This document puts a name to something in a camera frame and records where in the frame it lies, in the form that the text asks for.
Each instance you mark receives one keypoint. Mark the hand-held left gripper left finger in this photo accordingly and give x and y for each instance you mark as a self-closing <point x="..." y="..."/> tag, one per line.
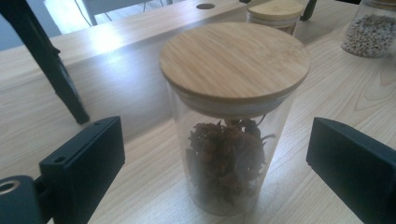
<point x="84" y="168"/>

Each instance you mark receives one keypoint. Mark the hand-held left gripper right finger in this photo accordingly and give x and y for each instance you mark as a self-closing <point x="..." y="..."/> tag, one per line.
<point x="355" y="165"/>

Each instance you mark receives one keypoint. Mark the black low shelf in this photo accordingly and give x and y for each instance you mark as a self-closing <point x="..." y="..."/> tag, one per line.
<point x="46" y="62"/>

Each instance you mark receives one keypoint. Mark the short glass jar pale grains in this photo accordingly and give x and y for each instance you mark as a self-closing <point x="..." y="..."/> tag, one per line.
<point x="370" y="34"/>

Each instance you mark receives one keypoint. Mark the tall glass jar dried flowers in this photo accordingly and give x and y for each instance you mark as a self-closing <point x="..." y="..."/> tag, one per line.
<point x="233" y="62"/>

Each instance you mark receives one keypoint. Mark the medium glass jar bamboo lid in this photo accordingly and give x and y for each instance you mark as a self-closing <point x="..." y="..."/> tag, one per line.
<point x="275" y="11"/>

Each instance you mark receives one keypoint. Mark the white desk frame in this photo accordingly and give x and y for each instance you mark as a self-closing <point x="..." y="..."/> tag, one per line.
<point x="90" y="14"/>

